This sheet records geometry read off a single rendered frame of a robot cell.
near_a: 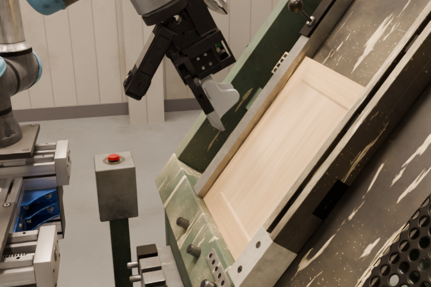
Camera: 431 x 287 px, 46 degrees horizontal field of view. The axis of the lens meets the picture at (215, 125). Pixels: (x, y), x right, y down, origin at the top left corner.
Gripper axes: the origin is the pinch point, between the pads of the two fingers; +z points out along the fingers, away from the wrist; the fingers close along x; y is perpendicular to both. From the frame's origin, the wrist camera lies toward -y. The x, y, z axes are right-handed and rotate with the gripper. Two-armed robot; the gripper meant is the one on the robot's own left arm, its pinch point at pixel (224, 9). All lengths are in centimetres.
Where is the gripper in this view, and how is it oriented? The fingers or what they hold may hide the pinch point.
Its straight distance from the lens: 143.9
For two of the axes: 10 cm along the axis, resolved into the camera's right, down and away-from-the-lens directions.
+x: 7.9, -5.6, -2.3
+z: 6.1, 6.8, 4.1
